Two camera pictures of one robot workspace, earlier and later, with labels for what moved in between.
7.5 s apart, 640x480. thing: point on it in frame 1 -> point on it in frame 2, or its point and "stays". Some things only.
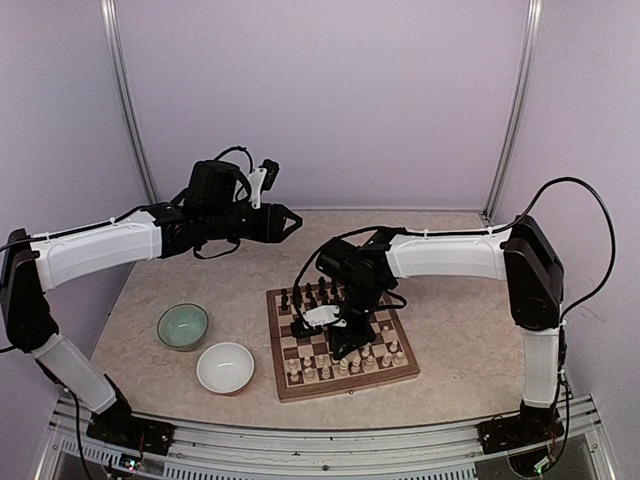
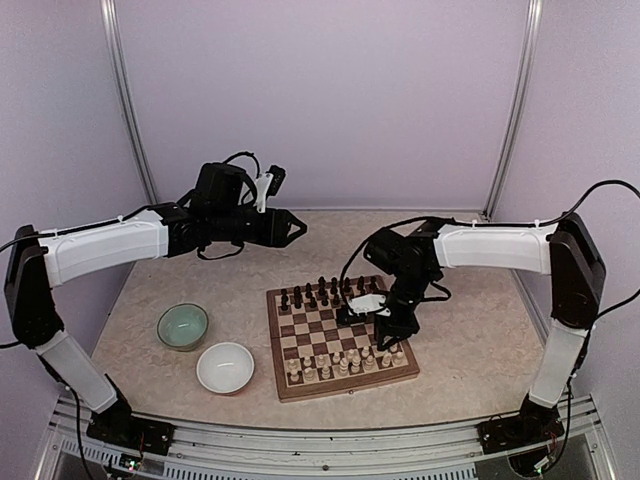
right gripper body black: [365, 298] -> [414, 287]
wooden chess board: [303, 366] stays
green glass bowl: [182, 326] stays
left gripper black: [265, 226] stays
